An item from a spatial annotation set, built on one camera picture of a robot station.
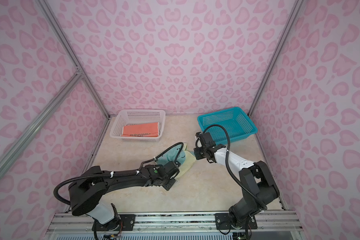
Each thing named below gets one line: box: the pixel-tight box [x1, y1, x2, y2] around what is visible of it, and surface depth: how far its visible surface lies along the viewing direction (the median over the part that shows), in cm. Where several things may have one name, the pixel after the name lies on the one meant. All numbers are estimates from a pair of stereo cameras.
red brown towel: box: [121, 122, 160, 137], surface depth 106 cm
